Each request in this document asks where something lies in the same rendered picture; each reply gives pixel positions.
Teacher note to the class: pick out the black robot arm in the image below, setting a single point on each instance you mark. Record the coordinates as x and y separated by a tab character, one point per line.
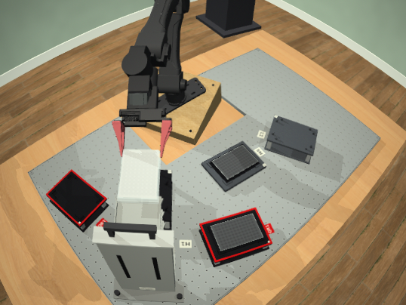
161	50

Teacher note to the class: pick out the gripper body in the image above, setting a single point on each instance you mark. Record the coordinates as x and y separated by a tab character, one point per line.
139	117

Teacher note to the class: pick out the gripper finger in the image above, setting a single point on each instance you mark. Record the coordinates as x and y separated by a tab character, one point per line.
118	126
166	128

